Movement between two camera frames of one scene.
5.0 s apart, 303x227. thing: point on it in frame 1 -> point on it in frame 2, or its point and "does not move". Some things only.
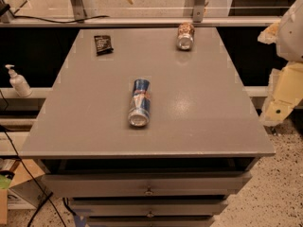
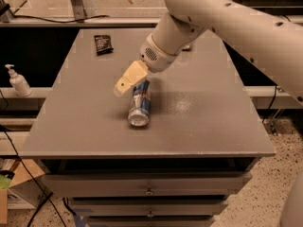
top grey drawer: x=220 y=183 does not move
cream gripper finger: x=284 y=94 -> x=135 y=73
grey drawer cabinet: x=147 y=128 does not move
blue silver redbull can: x=140 y=102 does not move
